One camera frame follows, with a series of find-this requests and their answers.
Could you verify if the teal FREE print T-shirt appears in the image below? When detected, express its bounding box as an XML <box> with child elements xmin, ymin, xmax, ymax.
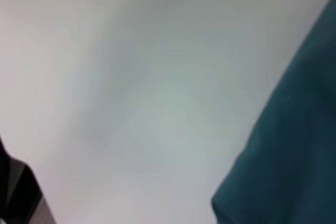
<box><xmin>211</xmin><ymin>0</ymin><xmax>336</xmax><ymax>224</ymax></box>

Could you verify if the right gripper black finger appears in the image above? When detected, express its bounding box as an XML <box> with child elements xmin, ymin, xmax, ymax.
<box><xmin>0</xmin><ymin>136</ymin><xmax>59</xmax><ymax>224</ymax></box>

